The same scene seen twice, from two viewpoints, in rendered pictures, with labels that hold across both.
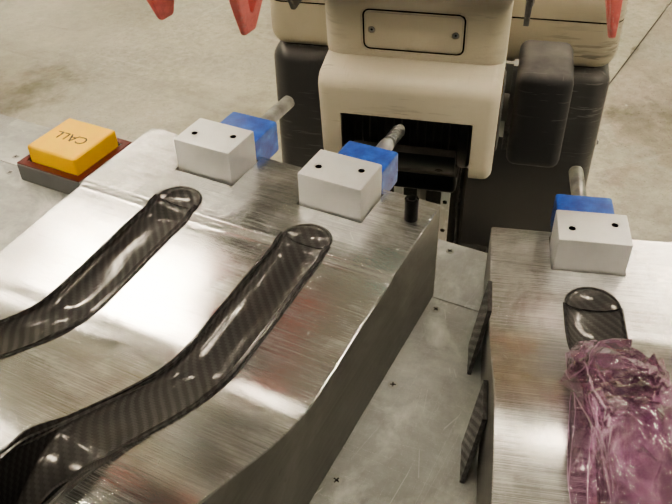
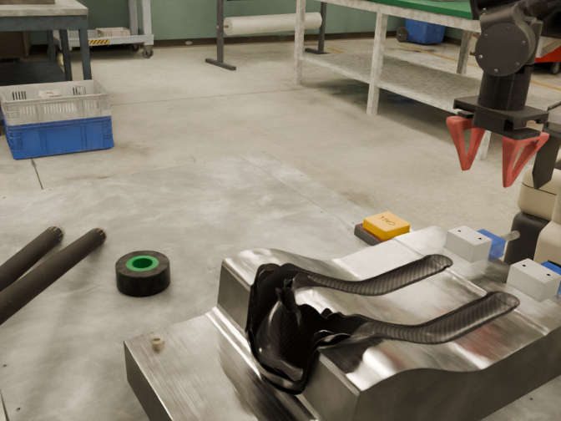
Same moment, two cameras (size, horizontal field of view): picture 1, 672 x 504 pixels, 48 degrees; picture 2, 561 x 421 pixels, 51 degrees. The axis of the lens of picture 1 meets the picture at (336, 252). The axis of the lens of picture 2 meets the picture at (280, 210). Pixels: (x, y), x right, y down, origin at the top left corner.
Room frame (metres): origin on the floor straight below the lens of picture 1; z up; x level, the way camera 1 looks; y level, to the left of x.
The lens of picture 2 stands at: (-0.27, -0.02, 1.29)
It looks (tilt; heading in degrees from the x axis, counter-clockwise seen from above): 25 degrees down; 28
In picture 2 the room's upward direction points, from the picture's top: 3 degrees clockwise
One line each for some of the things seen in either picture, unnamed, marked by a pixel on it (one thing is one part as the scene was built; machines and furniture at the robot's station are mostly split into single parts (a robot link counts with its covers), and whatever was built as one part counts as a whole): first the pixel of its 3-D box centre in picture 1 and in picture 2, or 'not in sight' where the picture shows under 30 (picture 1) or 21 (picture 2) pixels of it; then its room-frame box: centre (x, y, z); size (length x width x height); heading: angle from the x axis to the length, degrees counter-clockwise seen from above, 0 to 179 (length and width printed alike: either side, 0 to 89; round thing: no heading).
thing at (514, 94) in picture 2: not in sight; (503, 90); (0.51, 0.09, 1.12); 0.10 x 0.07 x 0.07; 62
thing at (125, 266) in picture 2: not in sight; (143, 272); (0.30, 0.51, 0.82); 0.08 x 0.08 x 0.04
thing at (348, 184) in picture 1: (367, 167); (553, 278); (0.49, -0.03, 0.89); 0.13 x 0.05 x 0.05; 152
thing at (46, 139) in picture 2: not in sight; (58, 128); (2.18, 2.93, 0.11); 0.61 x 0.41 x 0.22; 147
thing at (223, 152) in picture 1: (249, 136); (487, 244); (0.55, 0.07, 0.89); 0.13 x 0.05 x 0.05; 152
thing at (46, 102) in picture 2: not in sight; (55, 101); (2.18, 2.93, 0.28); 0.61 x 0.41 x 0.15; 147
